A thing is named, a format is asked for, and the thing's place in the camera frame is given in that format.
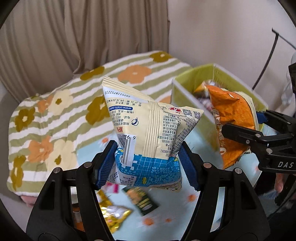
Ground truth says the pink snack bag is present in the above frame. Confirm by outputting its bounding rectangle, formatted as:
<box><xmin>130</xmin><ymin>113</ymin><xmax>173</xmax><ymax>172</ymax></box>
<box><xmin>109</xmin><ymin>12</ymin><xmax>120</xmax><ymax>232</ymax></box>
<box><xmin>104</xmin><ymin>182</ymin><xmax>119</xmax><ymax>194</ymax></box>

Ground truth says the orange chip bag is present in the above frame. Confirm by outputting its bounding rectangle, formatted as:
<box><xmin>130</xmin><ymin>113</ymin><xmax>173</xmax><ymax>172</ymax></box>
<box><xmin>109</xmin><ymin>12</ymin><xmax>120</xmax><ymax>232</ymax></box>
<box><xmin>204</xmin><ymin>84</ymin><xmax>260</xmax><ymax>170</ymax></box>

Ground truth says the cream blue snack bag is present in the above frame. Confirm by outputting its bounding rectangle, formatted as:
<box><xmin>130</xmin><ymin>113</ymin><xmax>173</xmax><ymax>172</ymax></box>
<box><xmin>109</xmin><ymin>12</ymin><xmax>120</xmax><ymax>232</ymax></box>
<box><xmin>102</xmin><ymin>76</ymin><xmax>204</xmax><ymax>191</ymax></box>

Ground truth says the gold foil snack packet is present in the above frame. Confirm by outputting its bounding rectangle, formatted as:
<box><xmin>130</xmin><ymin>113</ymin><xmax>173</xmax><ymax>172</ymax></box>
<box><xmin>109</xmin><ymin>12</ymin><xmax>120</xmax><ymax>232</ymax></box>
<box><xmin>96</xmin><ymin>190</ymin><xmax>132</xmax><ymax>233</ymax></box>

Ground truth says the dark green cracker packet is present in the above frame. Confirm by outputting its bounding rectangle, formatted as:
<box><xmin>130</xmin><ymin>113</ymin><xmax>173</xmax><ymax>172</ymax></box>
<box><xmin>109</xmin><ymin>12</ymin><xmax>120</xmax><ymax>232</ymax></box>
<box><xmin>123</xmin><ymin>186</ymin><xmax>159</xmax><ymax>216</ymax></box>

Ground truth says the person's right hand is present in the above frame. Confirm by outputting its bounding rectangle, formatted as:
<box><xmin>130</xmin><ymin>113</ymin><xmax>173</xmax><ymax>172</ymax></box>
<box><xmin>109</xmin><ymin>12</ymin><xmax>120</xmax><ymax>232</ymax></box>
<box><xmin>274</xmin><ymin>173</ymin><xmax>284</xmax><ymax>193</ymax></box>

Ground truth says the green cardboard box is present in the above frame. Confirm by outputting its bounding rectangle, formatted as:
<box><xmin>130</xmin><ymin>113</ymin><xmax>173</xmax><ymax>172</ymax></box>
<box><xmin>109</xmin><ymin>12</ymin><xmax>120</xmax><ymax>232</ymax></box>
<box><xmin>172</xmin><ymin>64</ymin><xmax>268</xmax><ymax>154</ymax></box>

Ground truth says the green striped floral quilt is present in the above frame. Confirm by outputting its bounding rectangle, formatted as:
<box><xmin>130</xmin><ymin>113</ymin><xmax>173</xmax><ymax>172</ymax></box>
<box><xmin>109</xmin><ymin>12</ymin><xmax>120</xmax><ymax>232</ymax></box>
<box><xmin>6</xmin><ymin>51</ymin><xmax>190</xmax><ymax>197</ymax></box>

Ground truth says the black curved stand pole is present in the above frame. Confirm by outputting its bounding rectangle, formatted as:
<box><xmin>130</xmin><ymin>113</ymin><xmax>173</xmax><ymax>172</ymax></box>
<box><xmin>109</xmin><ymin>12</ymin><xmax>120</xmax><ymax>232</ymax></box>
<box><xmin>252</xmin><ymin>28</ymin><xmax>296</xmax><ymax>90</ymax></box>

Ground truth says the beige pleated curtain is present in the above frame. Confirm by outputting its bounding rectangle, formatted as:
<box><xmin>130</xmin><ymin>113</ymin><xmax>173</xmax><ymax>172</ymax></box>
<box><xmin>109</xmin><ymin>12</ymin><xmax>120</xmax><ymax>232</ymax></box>
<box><xmin>1</xmin><ymin>1</ymin><xmax>169</xmax><ymax>101</ymax></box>

